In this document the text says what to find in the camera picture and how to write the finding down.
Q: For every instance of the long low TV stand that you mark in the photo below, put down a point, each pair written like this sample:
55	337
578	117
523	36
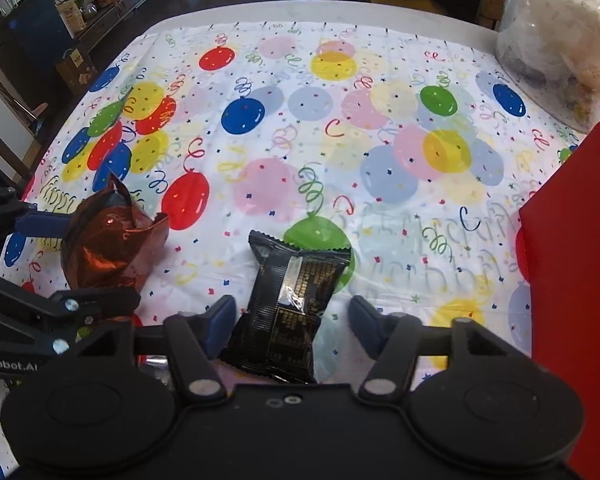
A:
130	0

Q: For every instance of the balloon print tablecloth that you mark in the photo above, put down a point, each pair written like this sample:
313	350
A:
280	160

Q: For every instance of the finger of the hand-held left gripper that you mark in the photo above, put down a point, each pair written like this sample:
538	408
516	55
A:
45	225
100	302

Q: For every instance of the clear plastic bag with fluff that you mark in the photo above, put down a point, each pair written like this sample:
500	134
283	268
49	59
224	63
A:
565	35

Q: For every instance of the copper foil snack packet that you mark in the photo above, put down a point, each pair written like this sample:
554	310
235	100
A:
110	245

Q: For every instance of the black snack packet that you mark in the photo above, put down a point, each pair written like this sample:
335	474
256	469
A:
285	305

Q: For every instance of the black cabinet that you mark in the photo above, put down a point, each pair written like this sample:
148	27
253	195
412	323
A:
25	45

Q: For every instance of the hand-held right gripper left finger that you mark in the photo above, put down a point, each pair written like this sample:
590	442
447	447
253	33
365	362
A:
220	325

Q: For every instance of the red and white cardboard box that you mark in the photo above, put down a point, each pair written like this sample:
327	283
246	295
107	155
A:
570	285

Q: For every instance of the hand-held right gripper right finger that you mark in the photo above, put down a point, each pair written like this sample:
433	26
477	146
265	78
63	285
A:
362	322

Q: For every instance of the beige box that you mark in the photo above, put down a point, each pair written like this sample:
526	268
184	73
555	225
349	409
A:
71	17

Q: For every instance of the wooden chair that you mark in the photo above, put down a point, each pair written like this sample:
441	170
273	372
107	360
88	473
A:
491	12

